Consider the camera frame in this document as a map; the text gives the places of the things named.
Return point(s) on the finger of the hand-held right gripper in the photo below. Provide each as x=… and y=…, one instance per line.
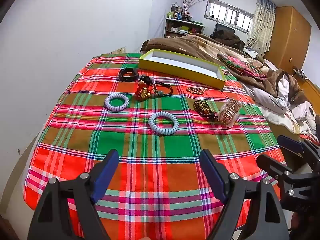
x=272, y=165
x=290, y=143

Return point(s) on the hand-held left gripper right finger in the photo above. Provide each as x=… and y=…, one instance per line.
x=212, y=177

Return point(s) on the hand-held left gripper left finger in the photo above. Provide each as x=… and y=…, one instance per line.
x=110, y=177

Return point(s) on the clear gold hair claw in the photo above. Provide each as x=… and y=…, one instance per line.
x=228, y=113

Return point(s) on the yellow cardboard box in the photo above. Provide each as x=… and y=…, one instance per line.
x=180, y=73

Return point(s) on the white quilt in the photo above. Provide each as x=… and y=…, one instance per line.
x=280, y=97

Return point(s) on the red green plaid tablecloth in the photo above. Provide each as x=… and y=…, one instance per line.
x=160, y=152

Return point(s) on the folded plaid cloth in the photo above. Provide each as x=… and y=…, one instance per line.
x=240, y=65

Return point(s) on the black leather wristband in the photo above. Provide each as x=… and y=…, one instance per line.
x=128, y=75

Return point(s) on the wooden wardrobe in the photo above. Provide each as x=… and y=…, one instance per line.
x=290, y=37

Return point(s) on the patterned curtain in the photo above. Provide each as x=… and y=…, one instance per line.
x=261, y=25

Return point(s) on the dark clothes pile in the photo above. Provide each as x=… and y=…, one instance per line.
x=226, y=36

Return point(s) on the brown blanket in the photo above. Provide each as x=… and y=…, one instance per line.
x=195, y=45

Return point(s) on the window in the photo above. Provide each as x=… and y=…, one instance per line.
x=228, y=13

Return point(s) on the wooden shelf unit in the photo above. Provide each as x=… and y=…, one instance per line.
x=175, y=28

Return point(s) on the group of bottles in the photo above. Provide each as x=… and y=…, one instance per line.
x=178, y=11

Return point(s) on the dried flower branches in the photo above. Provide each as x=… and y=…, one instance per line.
x=190, y=1

